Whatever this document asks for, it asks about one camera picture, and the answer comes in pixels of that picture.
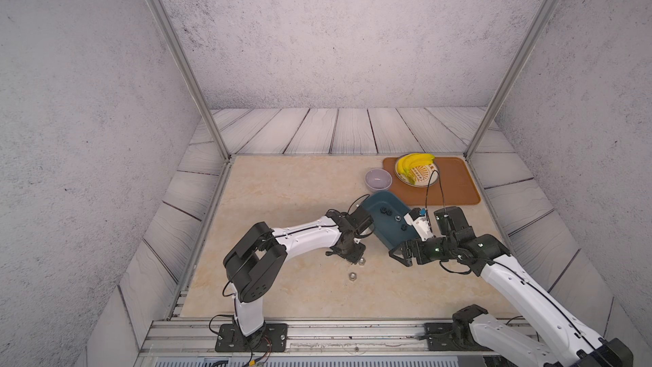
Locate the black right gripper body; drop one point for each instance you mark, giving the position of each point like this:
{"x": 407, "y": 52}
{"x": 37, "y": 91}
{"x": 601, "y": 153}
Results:
{"x": 435, "y": 249}

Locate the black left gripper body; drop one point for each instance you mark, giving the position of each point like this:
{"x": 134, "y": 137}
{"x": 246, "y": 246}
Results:
{"x": 353, "y": 251}

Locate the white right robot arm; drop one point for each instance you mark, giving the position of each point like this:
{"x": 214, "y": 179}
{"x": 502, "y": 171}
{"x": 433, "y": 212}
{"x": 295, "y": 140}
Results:
{"x": 565, "y": 340}

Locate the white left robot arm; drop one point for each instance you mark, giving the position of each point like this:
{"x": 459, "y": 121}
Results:
{"x": 256, "y": 260}

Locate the teal plastic storage box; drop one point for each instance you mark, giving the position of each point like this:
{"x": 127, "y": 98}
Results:
{"x": 385, "y": 227}

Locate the brown plastic tray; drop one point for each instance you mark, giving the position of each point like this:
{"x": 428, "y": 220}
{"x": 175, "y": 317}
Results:
{"x": 455, "y": 186}

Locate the lilac grey bowl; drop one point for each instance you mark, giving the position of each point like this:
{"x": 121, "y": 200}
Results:
{"x": 377, "y": 179}

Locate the patterned ceramic plate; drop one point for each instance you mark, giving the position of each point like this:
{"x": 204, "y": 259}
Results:
{"x": 420, "y": 176}

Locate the yellow banana bunch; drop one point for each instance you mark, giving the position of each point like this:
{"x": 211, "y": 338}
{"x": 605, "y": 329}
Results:
{"x": 406, "y": 164}

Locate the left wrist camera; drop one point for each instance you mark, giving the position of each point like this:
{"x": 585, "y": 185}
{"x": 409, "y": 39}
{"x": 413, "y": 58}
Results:
{"x": 361, "y": 222}

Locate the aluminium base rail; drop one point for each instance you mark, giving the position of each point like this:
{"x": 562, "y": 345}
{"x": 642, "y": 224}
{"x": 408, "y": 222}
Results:
{"x": 203, "y": 342}

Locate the aluminium frame post right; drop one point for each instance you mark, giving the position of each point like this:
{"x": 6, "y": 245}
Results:
{"x": 538, "y": 23}

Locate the aluminium frame post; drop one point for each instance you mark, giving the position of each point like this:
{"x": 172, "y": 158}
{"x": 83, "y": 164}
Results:
{"x": 538, "y": 23}
{"x": 163, "y": 21}

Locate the aluminium frame post left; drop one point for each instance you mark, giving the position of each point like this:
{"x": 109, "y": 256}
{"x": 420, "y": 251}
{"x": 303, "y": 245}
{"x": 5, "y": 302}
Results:
{"x": 163, "y": 21}

